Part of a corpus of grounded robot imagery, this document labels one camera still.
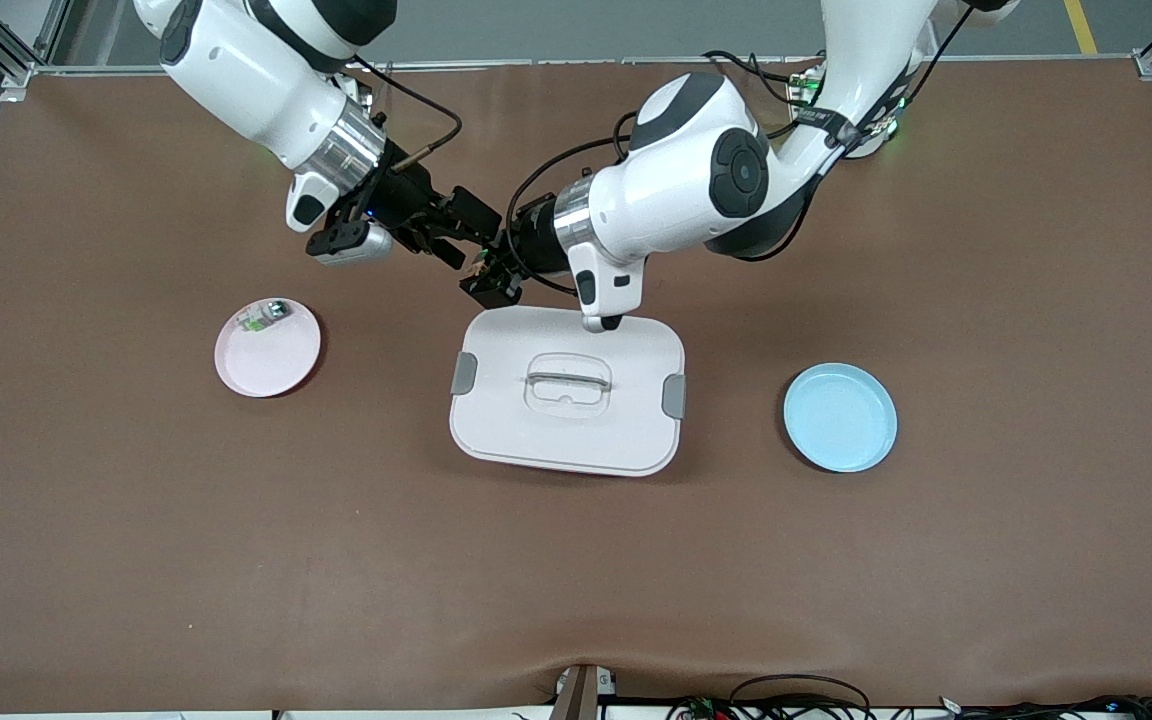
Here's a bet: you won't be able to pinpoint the pink round plate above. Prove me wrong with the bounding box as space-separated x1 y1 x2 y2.
214 297 323 399

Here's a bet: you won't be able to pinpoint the brown table mat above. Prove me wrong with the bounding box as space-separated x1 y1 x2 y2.
0 58 1152 713

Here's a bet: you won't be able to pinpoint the light blue round plate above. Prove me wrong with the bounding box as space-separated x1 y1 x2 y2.
783 362 899 474

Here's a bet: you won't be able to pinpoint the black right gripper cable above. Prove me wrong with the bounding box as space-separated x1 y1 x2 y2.
351 55 464 166

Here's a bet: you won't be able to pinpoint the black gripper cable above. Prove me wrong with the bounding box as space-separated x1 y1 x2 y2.
351 55 464 166
504 110 637 296

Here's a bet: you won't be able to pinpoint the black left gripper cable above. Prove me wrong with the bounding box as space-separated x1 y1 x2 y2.
504 110 637 296

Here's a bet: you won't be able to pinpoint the green white switch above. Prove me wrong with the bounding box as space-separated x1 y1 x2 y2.
239 298 289 333

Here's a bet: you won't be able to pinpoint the black left arm base cables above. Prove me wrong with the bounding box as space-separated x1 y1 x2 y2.
702 48 822 109

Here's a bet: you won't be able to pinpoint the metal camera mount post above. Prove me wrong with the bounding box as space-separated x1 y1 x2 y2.
548 664 619 720

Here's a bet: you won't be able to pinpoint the black cable bundle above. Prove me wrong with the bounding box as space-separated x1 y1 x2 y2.
666 674 1152 720

